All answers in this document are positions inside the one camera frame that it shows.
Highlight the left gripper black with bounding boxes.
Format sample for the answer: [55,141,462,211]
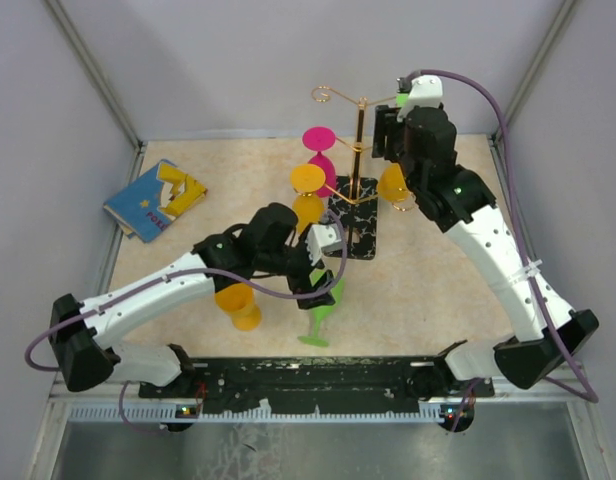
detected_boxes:
[257,224,336,309]

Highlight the green wine glass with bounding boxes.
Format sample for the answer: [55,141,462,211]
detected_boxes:
[395,93,409,108]
[297,279,345,348]

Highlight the orange wine glass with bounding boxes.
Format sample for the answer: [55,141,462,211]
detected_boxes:
[378,163,409,203]
[290,163,326,233]
[214,283,262,331]

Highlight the pink wine glass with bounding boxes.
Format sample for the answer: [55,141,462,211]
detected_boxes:
[302,126,336,187]

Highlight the gold wine glass rack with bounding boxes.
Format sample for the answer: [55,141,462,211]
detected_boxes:
[311,85,403,261]

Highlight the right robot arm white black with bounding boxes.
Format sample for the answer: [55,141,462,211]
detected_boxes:
[372,105,599,396]

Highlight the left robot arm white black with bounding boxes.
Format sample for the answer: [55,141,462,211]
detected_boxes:
[49,203,345,397]

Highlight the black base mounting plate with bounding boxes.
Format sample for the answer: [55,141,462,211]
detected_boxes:
[139,356,469,414]

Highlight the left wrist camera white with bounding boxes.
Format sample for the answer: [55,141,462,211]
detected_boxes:
[305,224,343,266]

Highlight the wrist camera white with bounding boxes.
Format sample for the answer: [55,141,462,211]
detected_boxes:
[397,75,443,122]
[305,224,343,266]

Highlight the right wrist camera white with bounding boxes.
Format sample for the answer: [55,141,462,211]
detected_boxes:
[397,75,443,122]

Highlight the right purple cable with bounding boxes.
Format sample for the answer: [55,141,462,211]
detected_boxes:
[412,68,600,434]

